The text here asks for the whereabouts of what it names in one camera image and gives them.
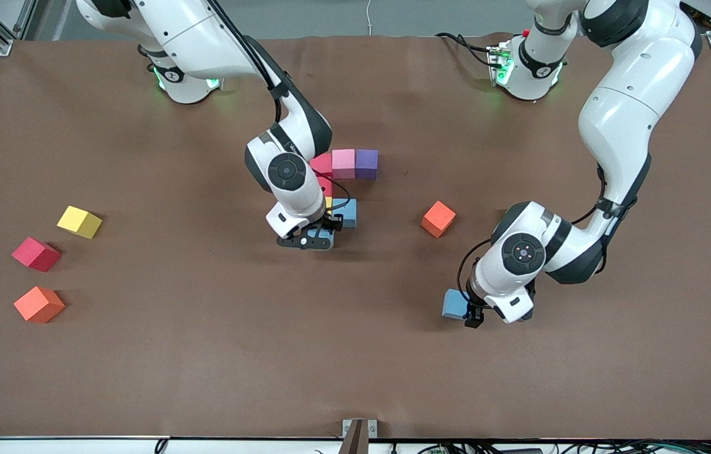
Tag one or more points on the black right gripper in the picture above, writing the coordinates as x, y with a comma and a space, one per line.
332, 221

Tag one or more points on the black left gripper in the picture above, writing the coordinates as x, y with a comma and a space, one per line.
472, 313

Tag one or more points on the blue foam cube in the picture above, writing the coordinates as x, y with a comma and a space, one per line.
320, 234
347, 213
453, 304

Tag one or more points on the red foam cube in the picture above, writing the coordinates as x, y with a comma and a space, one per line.
35, 254
326, 186

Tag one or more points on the crimson foam cube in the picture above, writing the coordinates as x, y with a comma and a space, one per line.
323, 165

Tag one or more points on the light pink foam cube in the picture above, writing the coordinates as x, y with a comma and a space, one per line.
344, 162

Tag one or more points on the purple foam cube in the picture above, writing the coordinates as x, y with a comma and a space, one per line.
366, 164

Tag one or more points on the orange foam cube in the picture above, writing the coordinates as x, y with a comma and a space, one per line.
438, 219
38, 304

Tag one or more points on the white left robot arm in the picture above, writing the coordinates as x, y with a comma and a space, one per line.
519, 255

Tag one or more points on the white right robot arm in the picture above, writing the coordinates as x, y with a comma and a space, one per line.
292, 192

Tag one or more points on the brown table mat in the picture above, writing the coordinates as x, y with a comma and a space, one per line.
267, 347

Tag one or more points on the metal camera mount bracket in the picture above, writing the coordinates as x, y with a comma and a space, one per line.
358, 441

